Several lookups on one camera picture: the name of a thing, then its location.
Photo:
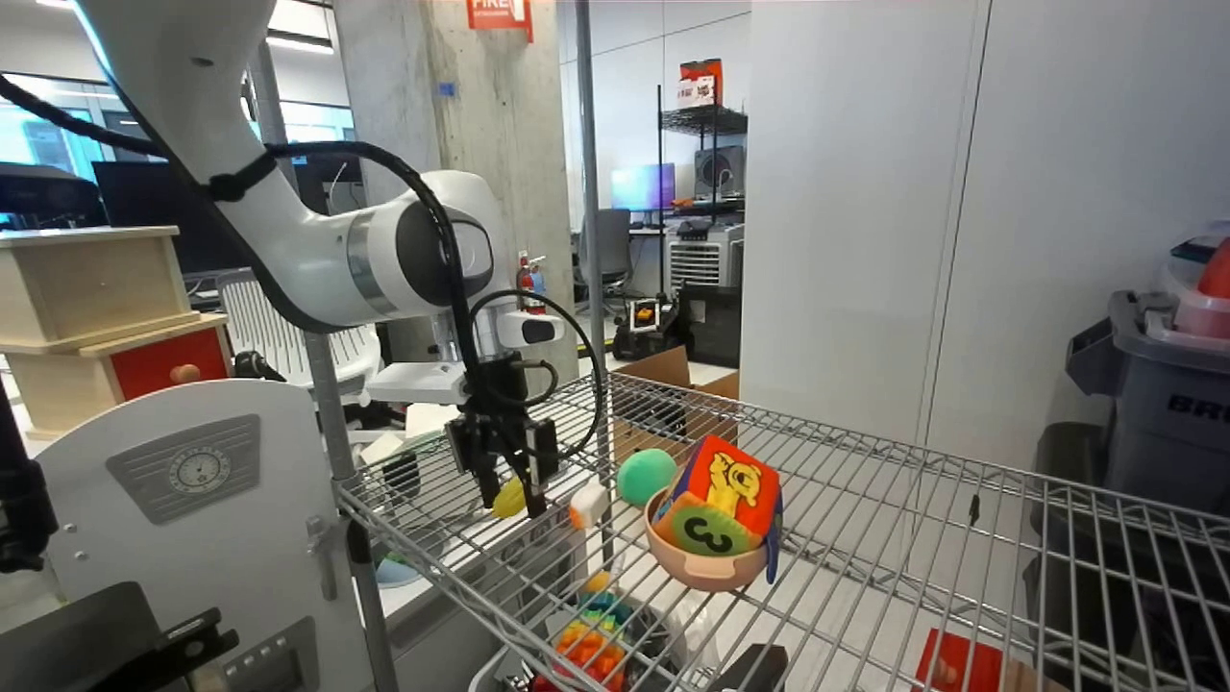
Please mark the grey plastic tote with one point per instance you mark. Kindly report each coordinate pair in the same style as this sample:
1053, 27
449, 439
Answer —
1174, 411

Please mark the open cardboard carton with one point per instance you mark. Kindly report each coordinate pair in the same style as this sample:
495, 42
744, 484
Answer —
667, 379

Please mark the black clamp bracket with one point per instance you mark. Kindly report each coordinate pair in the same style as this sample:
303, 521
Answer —
101, 648

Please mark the pink plastic bowl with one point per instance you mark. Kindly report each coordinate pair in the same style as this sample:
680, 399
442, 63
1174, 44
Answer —
703, 571

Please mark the clear lidded storage bin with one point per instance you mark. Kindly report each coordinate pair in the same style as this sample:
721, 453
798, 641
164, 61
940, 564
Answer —
1174, 291

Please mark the red white poster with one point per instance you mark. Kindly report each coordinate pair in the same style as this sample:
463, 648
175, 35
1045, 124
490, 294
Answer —
699, 81

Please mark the black device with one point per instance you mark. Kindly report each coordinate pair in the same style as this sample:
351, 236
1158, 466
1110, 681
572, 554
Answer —
23, 502

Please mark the black storage rack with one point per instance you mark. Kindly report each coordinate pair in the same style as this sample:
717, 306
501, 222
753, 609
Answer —
703, 272

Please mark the red plastic item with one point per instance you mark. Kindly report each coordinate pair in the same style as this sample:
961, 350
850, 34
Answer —
1213, 300

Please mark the white machine housing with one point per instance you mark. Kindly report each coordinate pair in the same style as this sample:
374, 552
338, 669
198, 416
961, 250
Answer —
166, 564

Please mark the green ball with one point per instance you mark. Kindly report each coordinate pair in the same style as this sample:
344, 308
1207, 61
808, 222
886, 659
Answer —
648, 475

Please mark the red wall sign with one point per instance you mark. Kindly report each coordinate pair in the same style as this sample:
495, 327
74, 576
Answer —
501, 18

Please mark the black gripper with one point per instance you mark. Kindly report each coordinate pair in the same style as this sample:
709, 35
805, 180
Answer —
501, 411

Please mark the colourful block toy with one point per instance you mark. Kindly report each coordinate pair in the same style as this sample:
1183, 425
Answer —
593, 648

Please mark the red flat package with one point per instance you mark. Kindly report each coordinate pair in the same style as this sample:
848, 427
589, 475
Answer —
958, 663

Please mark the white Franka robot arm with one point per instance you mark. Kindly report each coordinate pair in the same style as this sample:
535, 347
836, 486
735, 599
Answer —
321, 254

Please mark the wooden shelf box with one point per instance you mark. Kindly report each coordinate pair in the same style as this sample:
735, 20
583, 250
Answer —
91, 282

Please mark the colourful soft picture cube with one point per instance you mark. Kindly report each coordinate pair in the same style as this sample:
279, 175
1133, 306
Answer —
731, 495

